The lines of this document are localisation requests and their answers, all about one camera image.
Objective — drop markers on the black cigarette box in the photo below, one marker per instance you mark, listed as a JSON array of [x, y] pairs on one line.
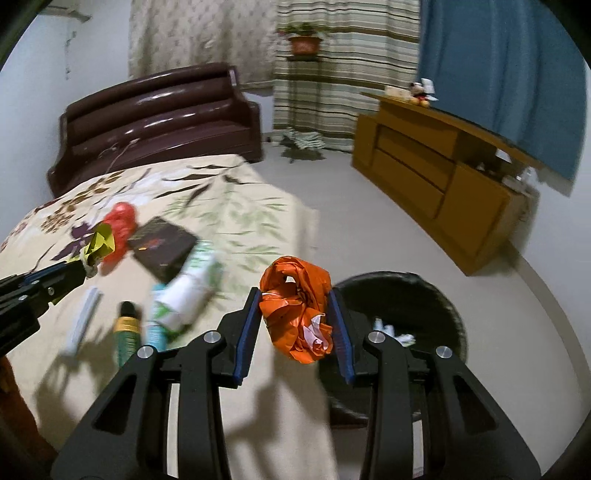
[[162, 247]]

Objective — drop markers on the small box on cabinet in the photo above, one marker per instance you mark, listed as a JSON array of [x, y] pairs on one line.
[[397, 93]]

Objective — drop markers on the green bottle black cap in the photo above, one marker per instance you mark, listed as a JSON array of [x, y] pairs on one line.
[[127, 332]]

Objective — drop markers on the potted green plant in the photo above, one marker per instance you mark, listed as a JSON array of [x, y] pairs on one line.
[[305, 38]]

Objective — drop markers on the teal toothpaste box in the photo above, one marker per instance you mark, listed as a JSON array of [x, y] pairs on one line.
[[153, 333]]

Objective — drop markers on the checkered cloth on stand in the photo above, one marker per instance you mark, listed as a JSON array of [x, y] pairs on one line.
[[300, 140]]

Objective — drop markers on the striped curtain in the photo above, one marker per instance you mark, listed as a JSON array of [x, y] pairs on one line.
[[370, 44]]

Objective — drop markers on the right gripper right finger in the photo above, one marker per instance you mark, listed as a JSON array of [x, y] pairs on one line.
[[468, 435]]

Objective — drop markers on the green white package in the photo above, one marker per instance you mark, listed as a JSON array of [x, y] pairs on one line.
[[182, 299]]

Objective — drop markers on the white air conditioner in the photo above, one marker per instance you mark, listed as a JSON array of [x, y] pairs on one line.
[[65, 9]]

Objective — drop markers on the floral beige tablecloth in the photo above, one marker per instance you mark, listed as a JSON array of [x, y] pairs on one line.
[[276, 423]]

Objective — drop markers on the blue curtain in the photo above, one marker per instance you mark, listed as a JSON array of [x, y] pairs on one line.
[[511, 68]]

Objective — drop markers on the dark brown leather sofa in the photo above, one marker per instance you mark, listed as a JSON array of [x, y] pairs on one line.
[[185, 112]]

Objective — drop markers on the black round trash bin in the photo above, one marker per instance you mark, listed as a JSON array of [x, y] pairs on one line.
[[407, 303]]

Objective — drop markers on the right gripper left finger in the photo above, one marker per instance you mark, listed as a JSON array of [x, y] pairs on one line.
[[123, 434]]

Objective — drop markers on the red plastic bag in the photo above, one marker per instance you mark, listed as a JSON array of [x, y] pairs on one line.
[[122, 219]]

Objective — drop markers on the brown wooden cabinet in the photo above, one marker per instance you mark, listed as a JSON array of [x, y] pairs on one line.
[[445, 173]]

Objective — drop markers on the light blue package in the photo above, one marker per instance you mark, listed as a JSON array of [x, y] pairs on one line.
[[406, 340]]

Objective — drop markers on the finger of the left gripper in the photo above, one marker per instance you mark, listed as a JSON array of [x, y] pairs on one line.
[[50, 272]]

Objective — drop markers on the mickey mouse plush toy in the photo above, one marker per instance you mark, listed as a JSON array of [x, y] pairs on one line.
[[421, 95]]

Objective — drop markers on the beige patterned curtain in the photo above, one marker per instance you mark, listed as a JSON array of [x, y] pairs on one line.
[[166, 35]]

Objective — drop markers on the yellow green wrapper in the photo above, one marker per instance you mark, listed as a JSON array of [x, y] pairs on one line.
[[100, 245]]

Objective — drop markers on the orange plastic bag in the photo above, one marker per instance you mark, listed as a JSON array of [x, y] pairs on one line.
[[294, 305]]

